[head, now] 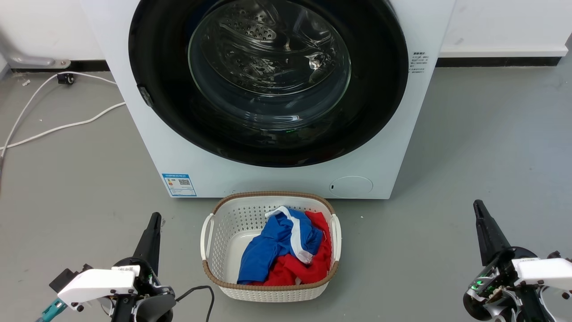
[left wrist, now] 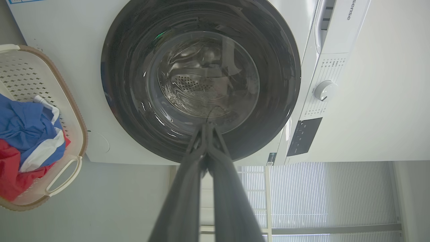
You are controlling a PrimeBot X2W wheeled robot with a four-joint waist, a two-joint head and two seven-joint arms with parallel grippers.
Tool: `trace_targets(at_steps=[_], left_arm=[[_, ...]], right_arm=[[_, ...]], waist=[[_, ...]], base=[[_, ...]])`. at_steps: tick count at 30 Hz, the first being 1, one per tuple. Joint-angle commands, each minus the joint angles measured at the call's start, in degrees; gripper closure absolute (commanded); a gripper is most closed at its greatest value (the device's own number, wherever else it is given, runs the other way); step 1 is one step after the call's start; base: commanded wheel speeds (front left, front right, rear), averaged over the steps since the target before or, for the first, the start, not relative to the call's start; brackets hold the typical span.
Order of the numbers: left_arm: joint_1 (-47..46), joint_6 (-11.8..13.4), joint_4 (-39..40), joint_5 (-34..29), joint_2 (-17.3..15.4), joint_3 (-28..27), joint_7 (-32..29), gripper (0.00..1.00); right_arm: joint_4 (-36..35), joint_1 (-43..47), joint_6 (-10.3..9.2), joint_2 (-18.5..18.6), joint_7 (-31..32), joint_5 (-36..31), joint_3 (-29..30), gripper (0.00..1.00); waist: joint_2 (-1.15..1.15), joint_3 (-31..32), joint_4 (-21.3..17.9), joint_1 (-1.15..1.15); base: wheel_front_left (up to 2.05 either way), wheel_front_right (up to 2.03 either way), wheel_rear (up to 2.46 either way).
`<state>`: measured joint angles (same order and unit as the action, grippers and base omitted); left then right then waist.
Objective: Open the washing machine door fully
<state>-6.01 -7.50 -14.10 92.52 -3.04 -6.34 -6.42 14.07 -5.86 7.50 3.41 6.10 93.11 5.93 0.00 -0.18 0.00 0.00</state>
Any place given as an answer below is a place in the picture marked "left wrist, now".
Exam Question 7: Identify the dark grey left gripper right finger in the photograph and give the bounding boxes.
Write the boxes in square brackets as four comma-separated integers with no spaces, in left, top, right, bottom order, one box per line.
[206,122,266,242]

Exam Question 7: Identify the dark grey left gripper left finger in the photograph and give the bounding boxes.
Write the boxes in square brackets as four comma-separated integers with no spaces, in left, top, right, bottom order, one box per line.
[148,124,207,242]

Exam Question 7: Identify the round black glass washer door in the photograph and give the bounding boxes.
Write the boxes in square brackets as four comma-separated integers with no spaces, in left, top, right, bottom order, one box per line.
[101,0,301,164]

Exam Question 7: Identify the white front-load washing machine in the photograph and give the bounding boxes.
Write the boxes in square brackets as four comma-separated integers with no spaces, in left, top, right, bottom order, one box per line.
[6,0,372,167]

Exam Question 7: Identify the white window blinds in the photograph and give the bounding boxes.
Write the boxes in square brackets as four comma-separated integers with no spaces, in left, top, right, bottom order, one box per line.
[200,161,403,242]

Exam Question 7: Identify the black display control panel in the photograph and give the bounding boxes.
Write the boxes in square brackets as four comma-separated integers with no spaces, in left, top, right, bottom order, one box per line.
[287,117,323,157]

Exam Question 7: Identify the round white filter cover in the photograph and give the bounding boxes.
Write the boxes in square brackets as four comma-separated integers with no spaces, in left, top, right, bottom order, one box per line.
[86,131,111,155]

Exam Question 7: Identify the stainless steel washer drum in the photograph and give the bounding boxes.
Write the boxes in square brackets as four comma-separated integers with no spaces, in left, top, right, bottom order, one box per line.
[165,42,246,119]

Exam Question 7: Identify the white round control knob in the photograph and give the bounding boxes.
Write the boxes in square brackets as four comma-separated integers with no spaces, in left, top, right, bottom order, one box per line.
[314,80,339,102]

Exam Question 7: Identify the red garment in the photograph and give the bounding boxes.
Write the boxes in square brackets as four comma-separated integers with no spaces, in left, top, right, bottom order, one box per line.
[0,134,71,202]

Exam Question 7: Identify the blue garment with white stripe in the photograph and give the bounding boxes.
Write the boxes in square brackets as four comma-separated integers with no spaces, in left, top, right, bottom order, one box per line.
[0,93,66,173]

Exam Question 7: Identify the white perforated laundry basket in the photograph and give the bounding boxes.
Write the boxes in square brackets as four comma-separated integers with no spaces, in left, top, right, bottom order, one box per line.
[0,44,88,211]

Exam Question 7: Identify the white detergent drawer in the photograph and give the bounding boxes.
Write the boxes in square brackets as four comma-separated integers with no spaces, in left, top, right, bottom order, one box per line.
[314,0,372,55]

